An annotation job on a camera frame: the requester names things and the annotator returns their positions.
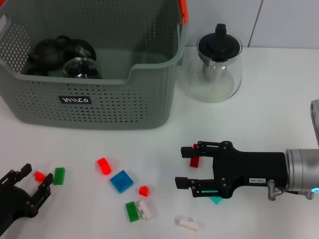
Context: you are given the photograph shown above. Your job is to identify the dark red long brick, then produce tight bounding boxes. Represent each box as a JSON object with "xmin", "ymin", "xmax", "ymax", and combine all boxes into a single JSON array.
[{"xmin": 189, "ymin": 143, "xmax": 202, "ymax": 168}]

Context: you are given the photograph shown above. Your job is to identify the orange bin handle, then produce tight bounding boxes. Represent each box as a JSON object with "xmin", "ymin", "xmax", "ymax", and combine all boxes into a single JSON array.
[{"xmin": 177, "ymin": 0, "xmax": 189, "ymax": 25}]

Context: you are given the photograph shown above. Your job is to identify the green two-stud brick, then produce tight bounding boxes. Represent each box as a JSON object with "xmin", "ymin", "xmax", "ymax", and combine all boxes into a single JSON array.
[
  {"xmin": 53, "ymin": 167, "xmax": 67, "ymax": 186},
  {"xmin": 125, "ymin": 201, "xmax": 140, "ymax": 223}
]

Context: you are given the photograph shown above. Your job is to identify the grey-green perforated storage bin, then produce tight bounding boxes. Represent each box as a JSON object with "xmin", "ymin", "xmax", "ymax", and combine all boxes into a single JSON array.
[{"xmin": 0, "ymin": 0, "xmax": 189, "ymax": 130}]

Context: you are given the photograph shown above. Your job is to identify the glass teacup black holder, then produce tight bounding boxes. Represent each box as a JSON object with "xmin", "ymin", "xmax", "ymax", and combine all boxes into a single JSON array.
[
  {"xmin": 62, "ymin": 57, "xmax": 102, "ymax": 80},
  {"xmin": 56, "ymin": 34, "xmax": 97, "ymax": 63}
]

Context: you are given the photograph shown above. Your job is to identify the dark clay teapot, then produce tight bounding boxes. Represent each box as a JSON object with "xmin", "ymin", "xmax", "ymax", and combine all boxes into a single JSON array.
[{"xmin": 24, "ymin": 38, "xmax": 63, "ymax": 77}]

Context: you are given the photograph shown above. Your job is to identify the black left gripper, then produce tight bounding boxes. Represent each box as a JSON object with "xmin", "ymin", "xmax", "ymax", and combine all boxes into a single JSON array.
[{"xmin": 0, "ymin": 163, "xmax": 54, "ymax": 235}]

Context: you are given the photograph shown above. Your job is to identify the teal square brick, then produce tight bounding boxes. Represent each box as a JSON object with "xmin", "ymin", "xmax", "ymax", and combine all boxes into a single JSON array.
[{"xmin": 203, "ymin": 190, "xmax": 222, "ymax": 205}]

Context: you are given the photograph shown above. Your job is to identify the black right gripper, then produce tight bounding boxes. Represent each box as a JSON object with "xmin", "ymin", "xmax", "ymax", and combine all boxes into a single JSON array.
[{"xmin": 175, "ymin": 140, "xmax": 287, "ymax": 199}]

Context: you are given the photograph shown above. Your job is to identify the right gripper cable with connector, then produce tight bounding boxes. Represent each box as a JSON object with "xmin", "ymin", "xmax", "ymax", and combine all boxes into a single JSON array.
[{"xmin": 267, "ymin": 180, "xmax": 312, "ymax": 201}]

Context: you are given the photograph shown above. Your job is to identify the blue square brick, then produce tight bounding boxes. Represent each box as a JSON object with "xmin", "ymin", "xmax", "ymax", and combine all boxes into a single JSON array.
[{"xmin": 109, "ymin": 170, "xmax": 135, "ymax": 194}]

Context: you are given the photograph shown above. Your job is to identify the white two-stud brick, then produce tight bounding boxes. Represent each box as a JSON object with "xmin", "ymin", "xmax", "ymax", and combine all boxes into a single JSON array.
[
  {"xmin": 137, "ymin": 200, "xmax": 158, "ymax": 221},
  {"xmin": 175, "ymin": 216, "xmax": 202, "ymax": 234}
]

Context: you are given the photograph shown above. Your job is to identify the bright red curved brick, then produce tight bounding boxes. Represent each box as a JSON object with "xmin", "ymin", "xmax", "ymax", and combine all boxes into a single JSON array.
[{"xmin": 96, "ymin": 157, "xmax": 113, "ymax": 176}]

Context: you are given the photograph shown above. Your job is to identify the glass teapot black lid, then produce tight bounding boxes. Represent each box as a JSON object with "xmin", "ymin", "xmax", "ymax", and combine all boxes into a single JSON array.
[{"xmin": 185, "ymin": 23, "xmax": 244, "ymax": 102}]

